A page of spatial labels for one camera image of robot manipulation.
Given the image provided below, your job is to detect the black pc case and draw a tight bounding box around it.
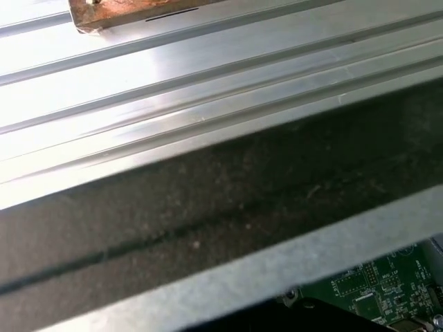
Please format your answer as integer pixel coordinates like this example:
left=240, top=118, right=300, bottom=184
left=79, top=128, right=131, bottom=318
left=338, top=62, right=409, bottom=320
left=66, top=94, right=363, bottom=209
left=0, top=77, right=443, bottom=332

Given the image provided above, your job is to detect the black plastic part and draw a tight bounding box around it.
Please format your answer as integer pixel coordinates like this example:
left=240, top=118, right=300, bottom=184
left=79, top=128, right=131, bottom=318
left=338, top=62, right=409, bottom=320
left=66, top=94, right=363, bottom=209
left=186, top=296, right=394, bottom=332

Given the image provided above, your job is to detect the green motherboard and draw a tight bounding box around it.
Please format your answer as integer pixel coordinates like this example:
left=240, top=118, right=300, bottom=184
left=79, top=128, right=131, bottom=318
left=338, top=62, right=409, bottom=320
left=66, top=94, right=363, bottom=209
left=309, top=238, right=443, bottom=332

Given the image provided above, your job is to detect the brown square base plate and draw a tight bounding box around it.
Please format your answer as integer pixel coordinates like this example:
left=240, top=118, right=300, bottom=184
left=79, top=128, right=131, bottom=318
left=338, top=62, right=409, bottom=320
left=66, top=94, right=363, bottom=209
left=68, top=0, right=314, bottom=36

